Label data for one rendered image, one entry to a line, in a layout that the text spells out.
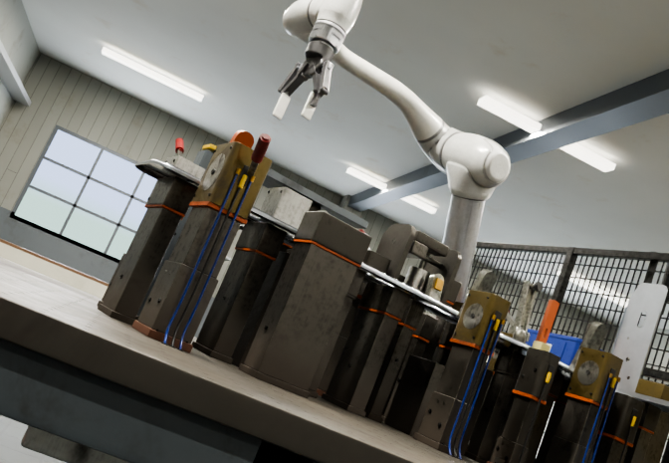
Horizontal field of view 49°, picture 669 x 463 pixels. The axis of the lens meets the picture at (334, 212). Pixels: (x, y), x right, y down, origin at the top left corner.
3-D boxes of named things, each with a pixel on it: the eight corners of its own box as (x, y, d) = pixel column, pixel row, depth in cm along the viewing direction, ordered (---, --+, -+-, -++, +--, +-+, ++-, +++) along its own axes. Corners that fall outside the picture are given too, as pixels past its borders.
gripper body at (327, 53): (303, 40, 201) (290, 70, 199) (323, 38, 194) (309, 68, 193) (322, 55, 206) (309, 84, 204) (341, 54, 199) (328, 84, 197)
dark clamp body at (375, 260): (313, 394, 179) (371, 250, 187) (292, 384, 190) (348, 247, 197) (336, 404, 182) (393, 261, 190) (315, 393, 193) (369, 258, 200)
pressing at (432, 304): (158, 160, 133) (161, 152, 133) (128, 166, 153) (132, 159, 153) (633, 402, 193) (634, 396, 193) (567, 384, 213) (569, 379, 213)
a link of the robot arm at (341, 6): (355, 38, 200) (327, 43, 211) (377, -11, 203) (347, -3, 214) (328, 14, 194) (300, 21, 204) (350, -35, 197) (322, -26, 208)
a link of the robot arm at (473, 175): (435, 364, 243) (477, 395, 224) (394, 367, 235) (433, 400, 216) (482, 132, 227) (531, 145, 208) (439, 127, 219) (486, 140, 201)
